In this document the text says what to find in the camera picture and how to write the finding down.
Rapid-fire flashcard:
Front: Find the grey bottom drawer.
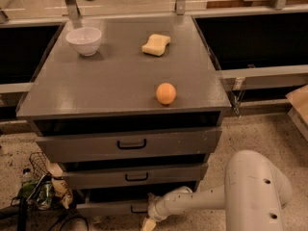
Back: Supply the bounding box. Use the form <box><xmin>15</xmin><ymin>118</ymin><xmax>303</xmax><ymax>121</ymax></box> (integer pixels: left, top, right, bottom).
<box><xmin>75</xmin><ymin>181</ymin><xmax>198</xmax><ymax>218</ymax></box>

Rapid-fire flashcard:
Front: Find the grey drawer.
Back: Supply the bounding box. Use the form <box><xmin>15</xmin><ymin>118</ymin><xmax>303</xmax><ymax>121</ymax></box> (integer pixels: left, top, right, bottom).
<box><xmin>75</xmin><ymin>181</ymin><xmax>198</xmax><ymax>218</ymax></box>
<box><xmin>63</xmin><ymin>163</ymin><xmax>208</xmax><ymax>190</ymax></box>
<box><xmin>37</xmin><ymin>127</ymin><xmax>222</xmax><ymax>163</ymax></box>

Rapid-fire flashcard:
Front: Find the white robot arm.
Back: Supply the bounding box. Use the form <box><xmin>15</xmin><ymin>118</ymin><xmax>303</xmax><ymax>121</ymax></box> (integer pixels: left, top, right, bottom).
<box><xmin>141</xmin><ymin>150</ymin><xmax>293</xmax><ymax>231</ymax></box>

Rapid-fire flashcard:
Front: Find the grey middle drawer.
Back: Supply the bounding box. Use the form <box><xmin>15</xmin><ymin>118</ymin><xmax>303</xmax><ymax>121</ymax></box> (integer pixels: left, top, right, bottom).
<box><xmin>63</xmin><ymin>163</ymin><xmax>208</xmax><ymax>190</ymax></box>

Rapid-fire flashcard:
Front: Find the grey top drawer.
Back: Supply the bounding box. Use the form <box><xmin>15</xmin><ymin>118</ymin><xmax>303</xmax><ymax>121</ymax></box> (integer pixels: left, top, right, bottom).
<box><xmin>37</xmin><ymin>127</ymin><xmax>222</xmax><ymax>163</ymax></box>

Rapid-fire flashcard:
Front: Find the grey drawer cabinet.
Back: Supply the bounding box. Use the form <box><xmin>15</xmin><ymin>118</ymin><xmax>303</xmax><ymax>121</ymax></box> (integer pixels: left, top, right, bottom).
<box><xmin>16</xmin><ymin>15</ymin><xmax>232</xmax><ymax>208</ymax></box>

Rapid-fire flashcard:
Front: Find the green snack bag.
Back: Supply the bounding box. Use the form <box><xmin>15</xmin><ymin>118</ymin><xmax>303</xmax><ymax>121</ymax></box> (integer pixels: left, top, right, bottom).
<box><xmin>17</xmin><ymin>179</ymin><xmax>53</xmax><ymax>210</ymax></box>

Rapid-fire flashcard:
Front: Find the clear plastic bottle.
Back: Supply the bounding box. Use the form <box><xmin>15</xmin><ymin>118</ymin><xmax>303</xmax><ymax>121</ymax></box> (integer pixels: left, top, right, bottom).
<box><xmin>21</xmin><ymin>168</ymin><xmax>33</xmax><ymax>185</ymax></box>

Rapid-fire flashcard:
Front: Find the orange fruit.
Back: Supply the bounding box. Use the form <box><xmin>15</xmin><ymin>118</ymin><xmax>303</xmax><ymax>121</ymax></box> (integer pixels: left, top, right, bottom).
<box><xmin>156</xmin><ymin>83</ymin><xmax>176</xmax><ymax>105</ymax></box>

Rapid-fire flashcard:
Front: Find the yellow sponge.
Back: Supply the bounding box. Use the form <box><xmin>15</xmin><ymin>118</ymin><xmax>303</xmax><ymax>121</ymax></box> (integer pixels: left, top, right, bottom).
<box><xmin>141</xmin><ymin>34</ymin><xmax>170</xmax><ymax>57</ymax></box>

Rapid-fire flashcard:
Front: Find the white ceramic bowl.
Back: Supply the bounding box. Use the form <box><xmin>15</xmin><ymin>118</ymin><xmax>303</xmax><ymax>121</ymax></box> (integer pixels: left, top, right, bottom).
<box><xmin>65</xmin><ymin>27</ymin><xmax>102</xmax><ymax>56</ymax></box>

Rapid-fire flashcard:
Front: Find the brown cardboard box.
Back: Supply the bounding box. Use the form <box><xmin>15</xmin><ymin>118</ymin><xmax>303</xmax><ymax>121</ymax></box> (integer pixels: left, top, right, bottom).
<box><xmin>286</xmin><ymin>85</ymin><xmax>308</xmax><ymax>141</ymax></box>

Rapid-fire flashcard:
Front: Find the wooden board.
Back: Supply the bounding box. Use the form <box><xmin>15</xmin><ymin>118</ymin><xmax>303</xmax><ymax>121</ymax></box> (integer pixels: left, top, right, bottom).
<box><xmin>207</xmin><ymin>0</ymin><xmax>272</xmax><ymax>9</ymax></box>

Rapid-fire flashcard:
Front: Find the black cable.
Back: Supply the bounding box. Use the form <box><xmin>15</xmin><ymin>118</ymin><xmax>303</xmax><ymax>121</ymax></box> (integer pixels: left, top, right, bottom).
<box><xmin>47</xmin><ymin>209</ymin><xmax>90</xmax><ymax>231</ymax></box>

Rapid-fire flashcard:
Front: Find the black wire basket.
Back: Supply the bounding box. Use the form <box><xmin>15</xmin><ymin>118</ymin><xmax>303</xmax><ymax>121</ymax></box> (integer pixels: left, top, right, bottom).
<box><xmin>29</xmin><ymin>152</ymin><xmax>51</xmax><ymax>179</ymax></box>

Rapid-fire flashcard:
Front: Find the metal bracket left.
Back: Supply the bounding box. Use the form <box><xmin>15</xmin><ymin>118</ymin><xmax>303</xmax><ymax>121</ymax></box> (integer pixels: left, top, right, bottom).
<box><xmin>64</xmin><ymin>0</ymin><xmax>80</xmax><ymax>20</ymax></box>

